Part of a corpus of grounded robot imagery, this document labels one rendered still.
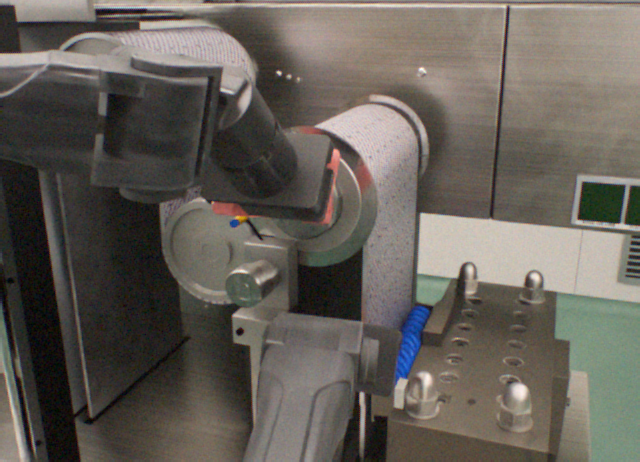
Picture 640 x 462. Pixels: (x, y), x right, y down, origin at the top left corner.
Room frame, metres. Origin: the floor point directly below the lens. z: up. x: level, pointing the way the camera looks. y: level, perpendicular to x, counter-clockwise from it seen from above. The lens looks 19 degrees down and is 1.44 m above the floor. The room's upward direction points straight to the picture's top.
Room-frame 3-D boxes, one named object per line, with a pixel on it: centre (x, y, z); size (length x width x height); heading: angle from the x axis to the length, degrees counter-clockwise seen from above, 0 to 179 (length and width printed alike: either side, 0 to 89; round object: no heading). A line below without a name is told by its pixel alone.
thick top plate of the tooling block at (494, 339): (0.74, -0.21, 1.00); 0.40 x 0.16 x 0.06; 160
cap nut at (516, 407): (0.58, -0.20, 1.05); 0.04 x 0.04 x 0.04
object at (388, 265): (0.74, -0.08, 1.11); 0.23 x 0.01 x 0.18; 160
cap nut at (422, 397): (0.60, -0.11, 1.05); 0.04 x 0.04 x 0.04
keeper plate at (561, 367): (0.72, -0.30, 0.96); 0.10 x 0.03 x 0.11; 160
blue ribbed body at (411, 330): (0.74, -0.10, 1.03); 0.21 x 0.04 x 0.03; 160
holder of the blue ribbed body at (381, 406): (0.74, -0.11, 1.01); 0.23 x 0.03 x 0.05; 160
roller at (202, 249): (0.81, 0.08, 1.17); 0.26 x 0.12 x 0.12; 160
